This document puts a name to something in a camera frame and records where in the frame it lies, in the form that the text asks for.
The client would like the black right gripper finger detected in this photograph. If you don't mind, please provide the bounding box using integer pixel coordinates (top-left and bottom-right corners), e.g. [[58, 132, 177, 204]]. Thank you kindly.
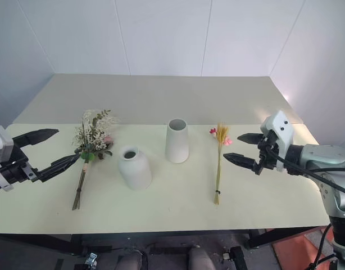
[[223, 152, 260, 172], [237, 132, 265, 146]]

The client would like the black lower body cable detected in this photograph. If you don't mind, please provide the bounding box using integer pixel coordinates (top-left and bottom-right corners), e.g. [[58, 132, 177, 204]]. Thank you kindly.
[[306, 222, 341, 270]]

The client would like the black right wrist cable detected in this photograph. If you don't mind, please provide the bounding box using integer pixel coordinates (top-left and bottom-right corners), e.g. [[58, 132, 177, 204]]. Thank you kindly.
[[266, 146, 345, 197]]

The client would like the white tall conical vase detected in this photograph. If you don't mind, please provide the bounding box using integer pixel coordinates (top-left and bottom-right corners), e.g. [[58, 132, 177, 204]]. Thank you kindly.
[[164, 118, 190, 164]]

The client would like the green white dried flower bouquet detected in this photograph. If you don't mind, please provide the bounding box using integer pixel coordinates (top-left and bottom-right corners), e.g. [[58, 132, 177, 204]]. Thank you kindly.
[[71, 109, 120, 212]]

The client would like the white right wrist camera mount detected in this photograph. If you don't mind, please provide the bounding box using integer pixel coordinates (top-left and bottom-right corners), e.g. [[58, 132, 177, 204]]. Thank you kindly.
[[260, 110, 296, 173]]

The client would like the white round bottle vase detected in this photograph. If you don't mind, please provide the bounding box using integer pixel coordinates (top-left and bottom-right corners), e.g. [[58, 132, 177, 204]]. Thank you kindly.
[[117, 145, 153, 191]]

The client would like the black table frame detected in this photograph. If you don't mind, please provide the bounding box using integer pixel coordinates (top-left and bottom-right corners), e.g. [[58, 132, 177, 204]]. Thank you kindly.
[[0, 223, 332, 258]]

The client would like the orange red floor mat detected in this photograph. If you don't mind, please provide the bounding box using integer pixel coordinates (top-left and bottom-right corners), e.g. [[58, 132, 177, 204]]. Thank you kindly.
[[271, 226, 336, 270]]

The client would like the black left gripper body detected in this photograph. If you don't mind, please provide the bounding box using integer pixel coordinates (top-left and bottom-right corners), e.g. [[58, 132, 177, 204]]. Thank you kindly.
[[0, 145, 40, 186]]

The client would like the silver black table clamp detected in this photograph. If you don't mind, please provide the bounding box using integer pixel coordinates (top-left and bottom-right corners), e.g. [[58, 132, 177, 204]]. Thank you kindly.
[[84, 252, 99, 267], [221, 245, 245, 270]]

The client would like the yellow wheat pink flower bunch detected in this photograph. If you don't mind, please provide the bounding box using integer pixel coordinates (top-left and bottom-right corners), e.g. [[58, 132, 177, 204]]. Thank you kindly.
[[208, 121, 233, 206]]

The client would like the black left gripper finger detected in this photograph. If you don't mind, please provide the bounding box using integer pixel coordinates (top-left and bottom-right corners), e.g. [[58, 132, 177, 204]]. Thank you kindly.
[[11, 128, 60, 149], [34, 153, 80, 182]]

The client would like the dark grey rounded shape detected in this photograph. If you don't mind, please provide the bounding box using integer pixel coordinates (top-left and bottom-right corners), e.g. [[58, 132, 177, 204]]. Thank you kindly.
[[119, 250, 147, 270], [187, 246, 216, 270]]

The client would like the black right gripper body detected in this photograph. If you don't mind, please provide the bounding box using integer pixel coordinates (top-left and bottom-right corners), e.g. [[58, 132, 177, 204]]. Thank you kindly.
[[253, 129, 280, 176]]

